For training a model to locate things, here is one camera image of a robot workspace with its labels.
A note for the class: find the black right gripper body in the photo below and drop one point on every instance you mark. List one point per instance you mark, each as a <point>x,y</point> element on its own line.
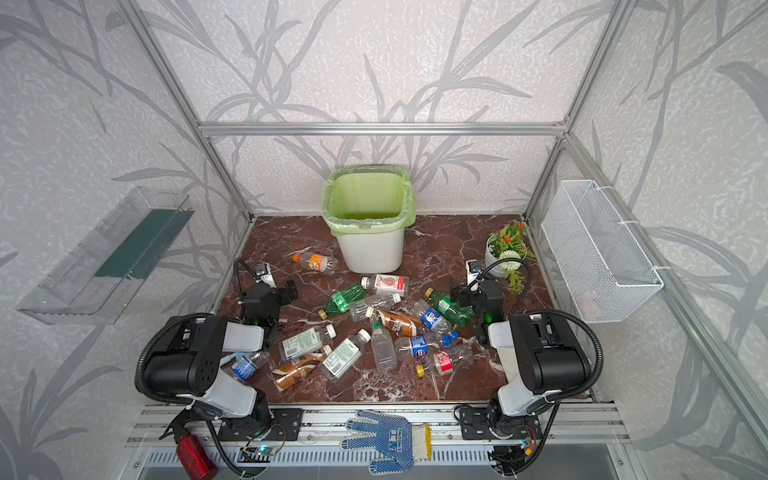
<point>469,294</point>

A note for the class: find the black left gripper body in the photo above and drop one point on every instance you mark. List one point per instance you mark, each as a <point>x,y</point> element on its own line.
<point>274,293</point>

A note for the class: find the green bottle yellow cap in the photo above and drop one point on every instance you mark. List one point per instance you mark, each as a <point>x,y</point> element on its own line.
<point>459,316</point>

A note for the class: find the blue label pepsi bottle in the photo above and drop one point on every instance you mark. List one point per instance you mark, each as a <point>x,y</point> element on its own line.
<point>431,318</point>

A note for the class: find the orange cap clear bottle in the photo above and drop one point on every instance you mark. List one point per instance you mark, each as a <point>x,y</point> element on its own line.
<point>319,263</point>

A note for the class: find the brown tea bottle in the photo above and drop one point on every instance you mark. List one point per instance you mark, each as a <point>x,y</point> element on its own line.
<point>399,323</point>
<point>289,374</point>

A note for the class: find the blue label crushed bottle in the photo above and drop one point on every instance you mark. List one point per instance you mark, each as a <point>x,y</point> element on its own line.
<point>421,345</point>

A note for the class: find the red label yellow cap bottle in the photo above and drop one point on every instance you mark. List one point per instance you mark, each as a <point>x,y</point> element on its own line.
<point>445,362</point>

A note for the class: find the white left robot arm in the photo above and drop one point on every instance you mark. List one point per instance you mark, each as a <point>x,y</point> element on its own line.
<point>181,364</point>

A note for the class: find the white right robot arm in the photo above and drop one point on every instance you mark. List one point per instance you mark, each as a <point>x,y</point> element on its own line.
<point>558,356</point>

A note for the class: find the white plastic trash bin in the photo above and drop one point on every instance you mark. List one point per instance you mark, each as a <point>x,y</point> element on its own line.
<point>372,253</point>

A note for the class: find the green bin liner bag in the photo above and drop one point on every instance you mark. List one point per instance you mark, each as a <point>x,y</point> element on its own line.
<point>368,199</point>

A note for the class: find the white label bottle left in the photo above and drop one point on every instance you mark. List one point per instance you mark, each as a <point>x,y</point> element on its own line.
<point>308,341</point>

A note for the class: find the potted artificial flower plant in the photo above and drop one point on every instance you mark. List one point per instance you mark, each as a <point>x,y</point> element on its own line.
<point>509,242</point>

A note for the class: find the blue label bottle far left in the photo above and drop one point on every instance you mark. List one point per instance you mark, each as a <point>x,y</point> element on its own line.
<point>243,365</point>

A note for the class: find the clear unlabelled bottle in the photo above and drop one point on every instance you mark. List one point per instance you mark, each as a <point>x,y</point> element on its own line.
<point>365,308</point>

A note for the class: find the guava juice bottle red label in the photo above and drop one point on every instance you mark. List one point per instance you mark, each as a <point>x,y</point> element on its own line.
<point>385,284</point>

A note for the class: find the clear bottle green cap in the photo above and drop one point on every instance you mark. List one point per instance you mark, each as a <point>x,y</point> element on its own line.
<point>383,348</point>

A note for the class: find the green circuit board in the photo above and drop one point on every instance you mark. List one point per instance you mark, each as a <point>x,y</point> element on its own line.
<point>254,454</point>

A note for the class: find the blue dotted work glove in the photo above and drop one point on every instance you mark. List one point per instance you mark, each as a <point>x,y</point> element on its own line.
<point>399,443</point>

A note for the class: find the red spray bottle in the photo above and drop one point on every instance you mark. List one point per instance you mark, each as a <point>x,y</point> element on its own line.
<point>193,457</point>

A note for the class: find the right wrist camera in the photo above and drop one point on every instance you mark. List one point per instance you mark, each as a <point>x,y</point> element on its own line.
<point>473,269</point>

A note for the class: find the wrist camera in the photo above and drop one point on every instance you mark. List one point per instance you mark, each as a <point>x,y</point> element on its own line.
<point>473,269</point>
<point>262,274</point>

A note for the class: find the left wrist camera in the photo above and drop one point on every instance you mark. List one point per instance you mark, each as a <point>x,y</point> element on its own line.
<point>262,274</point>

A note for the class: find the white wire mesh basket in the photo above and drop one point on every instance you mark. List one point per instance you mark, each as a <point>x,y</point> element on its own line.
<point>606,271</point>

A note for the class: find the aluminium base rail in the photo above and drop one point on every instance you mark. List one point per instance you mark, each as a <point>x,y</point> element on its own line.
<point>573,440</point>

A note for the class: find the clear wall shelf tray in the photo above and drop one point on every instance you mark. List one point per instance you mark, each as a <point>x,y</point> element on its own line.
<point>97,280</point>

